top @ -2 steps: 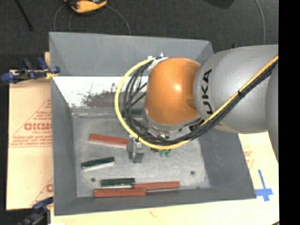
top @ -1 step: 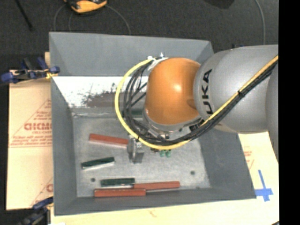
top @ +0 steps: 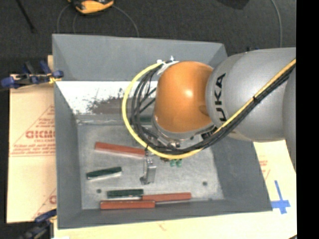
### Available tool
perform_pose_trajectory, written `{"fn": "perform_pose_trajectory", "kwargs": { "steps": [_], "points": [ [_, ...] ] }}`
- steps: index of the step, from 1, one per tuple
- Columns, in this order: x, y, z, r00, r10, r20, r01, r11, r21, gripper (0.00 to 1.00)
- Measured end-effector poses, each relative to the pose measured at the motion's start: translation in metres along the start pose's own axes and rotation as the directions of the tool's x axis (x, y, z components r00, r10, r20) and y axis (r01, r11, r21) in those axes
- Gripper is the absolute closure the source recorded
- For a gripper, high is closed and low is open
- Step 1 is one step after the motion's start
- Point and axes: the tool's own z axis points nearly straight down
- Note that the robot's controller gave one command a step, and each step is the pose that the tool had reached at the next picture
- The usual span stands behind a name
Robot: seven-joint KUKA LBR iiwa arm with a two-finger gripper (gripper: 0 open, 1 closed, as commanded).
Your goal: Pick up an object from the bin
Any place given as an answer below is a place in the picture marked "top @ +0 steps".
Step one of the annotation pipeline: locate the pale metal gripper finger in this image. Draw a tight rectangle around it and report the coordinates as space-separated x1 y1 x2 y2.
147 158 158 185
140 157 149 186

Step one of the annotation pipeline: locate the grey metal bin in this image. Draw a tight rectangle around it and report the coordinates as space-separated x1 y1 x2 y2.
51 33 273 229

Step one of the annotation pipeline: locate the red-brown flat block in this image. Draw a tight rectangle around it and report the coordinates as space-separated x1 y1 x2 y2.
94 141 147 158
100 200 157 211
141 192 192 203

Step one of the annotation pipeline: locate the dark green flat block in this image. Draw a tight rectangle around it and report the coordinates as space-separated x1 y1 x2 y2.
86 166 123 181
106 188 145 199

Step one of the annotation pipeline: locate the brown cardboard board, red print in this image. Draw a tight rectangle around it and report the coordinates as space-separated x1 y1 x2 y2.
6 82 297 239

